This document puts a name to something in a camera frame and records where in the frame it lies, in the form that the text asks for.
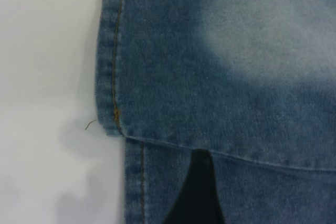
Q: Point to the blue denim shorts basketball print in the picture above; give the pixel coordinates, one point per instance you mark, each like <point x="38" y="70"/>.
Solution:
<point x="210" y="77"/>

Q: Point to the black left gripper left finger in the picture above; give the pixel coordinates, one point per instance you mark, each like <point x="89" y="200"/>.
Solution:
<point x="186" y="203"/>

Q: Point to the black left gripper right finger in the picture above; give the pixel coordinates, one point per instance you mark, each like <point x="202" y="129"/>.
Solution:
<point x="208" y="203"/>

